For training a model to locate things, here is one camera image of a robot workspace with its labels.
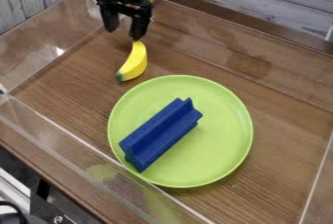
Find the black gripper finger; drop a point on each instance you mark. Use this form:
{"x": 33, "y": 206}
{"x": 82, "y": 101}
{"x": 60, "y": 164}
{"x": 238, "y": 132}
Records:
{"x": 141, "y": 20}
{"x": 110, "y": 16}

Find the yellow banana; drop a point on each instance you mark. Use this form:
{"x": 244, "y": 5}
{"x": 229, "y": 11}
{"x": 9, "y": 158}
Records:
{"x": 136, "y": 63}

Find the green round plate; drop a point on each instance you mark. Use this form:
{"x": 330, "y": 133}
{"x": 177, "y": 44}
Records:
{"x": 212, "y": 150}

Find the blue plastic block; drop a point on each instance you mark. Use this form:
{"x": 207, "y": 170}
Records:
{"x": 148, "y": 143}

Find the clear acrylic enclosure wall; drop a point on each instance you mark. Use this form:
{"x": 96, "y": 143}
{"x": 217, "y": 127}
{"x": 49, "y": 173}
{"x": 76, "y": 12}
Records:
{"x": 60, "y": 60}

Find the black metal bracket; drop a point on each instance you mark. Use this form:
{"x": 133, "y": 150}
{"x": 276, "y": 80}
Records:
{"x": 44, "y": 210}

